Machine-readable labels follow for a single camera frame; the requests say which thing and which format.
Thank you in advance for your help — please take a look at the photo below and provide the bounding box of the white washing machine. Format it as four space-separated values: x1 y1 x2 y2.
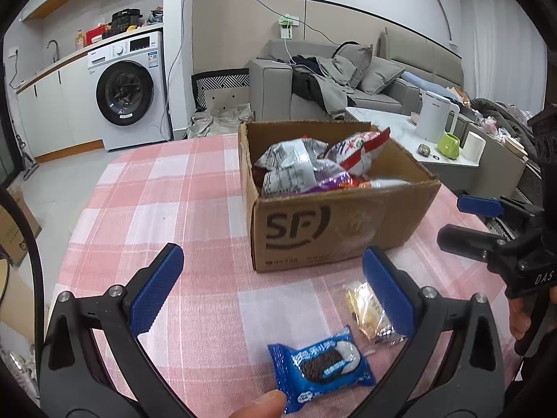
86 30 173 152

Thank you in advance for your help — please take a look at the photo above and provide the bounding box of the grey side cabinet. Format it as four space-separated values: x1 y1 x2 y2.
479 124 543 202

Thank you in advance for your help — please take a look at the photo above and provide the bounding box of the green mug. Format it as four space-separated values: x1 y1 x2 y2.
436 133 461 160

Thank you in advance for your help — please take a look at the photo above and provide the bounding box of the grey jacket heap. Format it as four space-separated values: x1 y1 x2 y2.
468 98 534 140

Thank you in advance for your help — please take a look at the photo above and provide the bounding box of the dark clothes pile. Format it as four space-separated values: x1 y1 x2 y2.
291 54 358 118

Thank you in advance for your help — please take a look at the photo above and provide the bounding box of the person's right hand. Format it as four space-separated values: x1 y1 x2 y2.
507 286 557 341

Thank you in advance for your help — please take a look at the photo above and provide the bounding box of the white paper roll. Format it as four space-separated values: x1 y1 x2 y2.
461 131 486 162

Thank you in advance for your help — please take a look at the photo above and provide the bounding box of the white electric kettle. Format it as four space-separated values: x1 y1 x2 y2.
413 91 460 144

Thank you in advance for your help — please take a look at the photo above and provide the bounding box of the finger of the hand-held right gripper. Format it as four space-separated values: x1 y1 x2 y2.
457 195 542 223
436 224 524 271

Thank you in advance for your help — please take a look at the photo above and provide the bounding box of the purple snack packet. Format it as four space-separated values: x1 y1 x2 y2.
311 170 354 192

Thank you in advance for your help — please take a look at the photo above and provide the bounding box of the flat cardboard box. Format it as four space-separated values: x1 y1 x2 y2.
0 183 42 267

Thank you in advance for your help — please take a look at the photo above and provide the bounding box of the black pressure cooker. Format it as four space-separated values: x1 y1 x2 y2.
111 8 143 36

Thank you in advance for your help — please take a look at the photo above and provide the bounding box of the white coffee table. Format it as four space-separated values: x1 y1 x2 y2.
345 107 486 170

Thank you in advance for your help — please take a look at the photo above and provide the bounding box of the red box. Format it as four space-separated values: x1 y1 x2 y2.
85 25 115 47

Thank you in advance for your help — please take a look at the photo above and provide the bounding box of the grey pillow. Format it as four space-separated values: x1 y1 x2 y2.
360 56 406 95
333 44 374 88

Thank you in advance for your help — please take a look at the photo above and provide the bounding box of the white noodle snack packet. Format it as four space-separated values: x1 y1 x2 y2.
325 127 391 176
354 178 421 191

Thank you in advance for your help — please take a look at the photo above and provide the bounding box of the pink plaid tablecloth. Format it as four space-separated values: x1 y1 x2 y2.
52 133 523 418

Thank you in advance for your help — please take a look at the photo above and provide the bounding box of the silver snack packet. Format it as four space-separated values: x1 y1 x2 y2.
260 160 344 198
253 138 330 170

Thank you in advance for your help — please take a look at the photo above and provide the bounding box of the person's left hand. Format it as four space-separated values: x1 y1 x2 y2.
226 389 288 418

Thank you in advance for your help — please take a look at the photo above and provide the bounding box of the blue sandwich cookie packet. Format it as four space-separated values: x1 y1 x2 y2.
267 326 376 415

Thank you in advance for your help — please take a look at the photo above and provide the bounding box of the white kitchen counter cabinet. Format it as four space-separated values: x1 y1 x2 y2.
16 48 105 160

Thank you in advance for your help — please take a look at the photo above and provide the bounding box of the grey sofa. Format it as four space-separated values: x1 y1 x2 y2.
248 30 464 123

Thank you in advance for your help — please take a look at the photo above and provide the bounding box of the brown cardboard box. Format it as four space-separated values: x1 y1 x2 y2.
238 119 443 274

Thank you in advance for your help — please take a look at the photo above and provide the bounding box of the clear yellow cake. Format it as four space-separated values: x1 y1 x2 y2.
345 281 408 345

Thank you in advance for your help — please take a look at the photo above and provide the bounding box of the white wall socket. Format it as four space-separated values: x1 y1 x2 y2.
278 15 300 40

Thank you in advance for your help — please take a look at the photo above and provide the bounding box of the black cable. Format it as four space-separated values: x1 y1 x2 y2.
0 189 46 327

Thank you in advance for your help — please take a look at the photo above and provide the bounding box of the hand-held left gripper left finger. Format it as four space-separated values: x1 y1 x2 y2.
38 244 192 418

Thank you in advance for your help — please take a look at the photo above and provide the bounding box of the black white patterned chair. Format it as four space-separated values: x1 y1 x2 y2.
191 67 252 111

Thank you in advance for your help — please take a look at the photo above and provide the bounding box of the beige floor cloth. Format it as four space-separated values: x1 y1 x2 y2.
188 103 253 140

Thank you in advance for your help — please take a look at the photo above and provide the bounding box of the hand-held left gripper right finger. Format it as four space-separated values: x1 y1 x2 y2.
362 246 508 418

